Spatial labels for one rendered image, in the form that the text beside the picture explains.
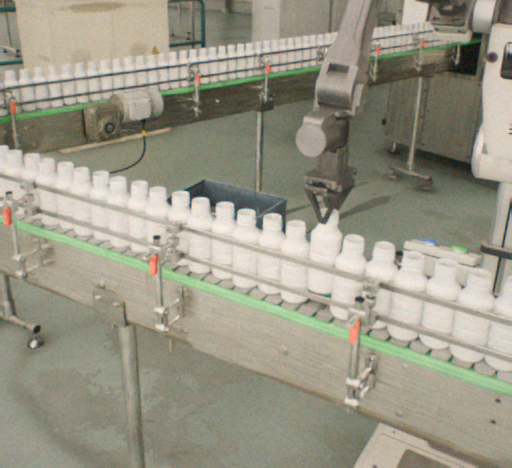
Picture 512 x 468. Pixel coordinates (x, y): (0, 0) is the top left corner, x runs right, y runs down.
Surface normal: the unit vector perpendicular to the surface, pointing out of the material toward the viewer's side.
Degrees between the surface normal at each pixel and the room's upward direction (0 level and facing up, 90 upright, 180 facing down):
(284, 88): 88
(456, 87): 90
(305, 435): 0
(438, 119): 90
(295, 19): 90
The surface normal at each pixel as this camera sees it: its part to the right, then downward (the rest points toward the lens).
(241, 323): -0.51, 0.33
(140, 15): 0.65, 0.32
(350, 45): -0.45, -0.12
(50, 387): 0.02, -0.91
